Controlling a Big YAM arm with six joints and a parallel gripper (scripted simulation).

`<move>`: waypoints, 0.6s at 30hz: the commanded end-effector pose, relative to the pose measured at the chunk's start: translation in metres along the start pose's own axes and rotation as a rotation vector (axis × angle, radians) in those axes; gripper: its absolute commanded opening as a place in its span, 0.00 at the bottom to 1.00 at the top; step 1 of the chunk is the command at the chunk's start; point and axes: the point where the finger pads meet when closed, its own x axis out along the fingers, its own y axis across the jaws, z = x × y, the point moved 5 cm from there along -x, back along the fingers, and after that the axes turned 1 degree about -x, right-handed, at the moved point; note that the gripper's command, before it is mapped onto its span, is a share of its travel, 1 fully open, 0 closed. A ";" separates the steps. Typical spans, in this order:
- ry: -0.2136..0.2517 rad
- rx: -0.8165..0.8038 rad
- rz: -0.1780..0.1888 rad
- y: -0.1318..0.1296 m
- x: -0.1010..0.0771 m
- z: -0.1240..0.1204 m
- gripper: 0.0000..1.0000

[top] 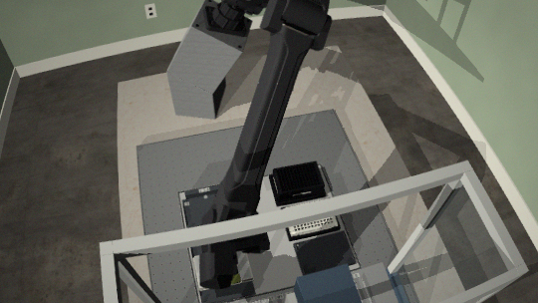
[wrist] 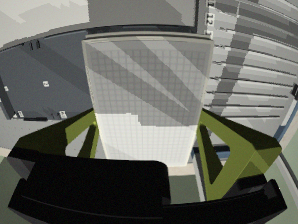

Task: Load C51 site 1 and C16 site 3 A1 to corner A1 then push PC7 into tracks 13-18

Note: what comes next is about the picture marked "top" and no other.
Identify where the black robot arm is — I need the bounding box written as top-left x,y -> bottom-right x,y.
199,0 -> 332,289

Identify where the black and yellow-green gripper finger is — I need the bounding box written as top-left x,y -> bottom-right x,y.
231,273 -> 241,284

